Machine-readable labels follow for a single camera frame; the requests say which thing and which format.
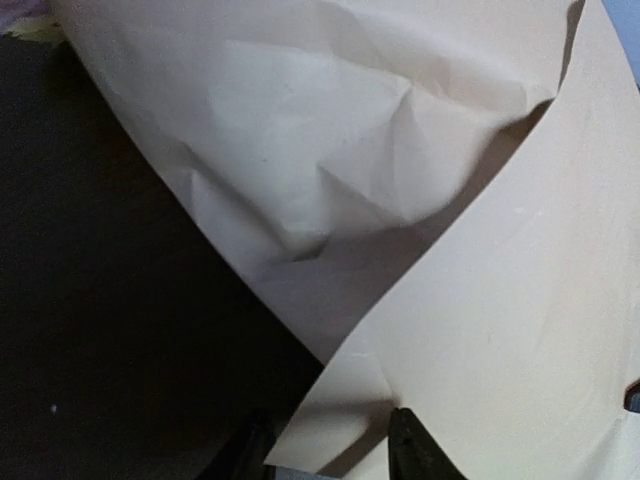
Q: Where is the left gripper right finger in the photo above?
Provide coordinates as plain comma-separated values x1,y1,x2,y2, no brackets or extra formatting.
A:
387,408,466,480

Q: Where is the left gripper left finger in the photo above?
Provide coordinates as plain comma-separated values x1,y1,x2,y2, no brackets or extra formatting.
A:
196,410,276,480

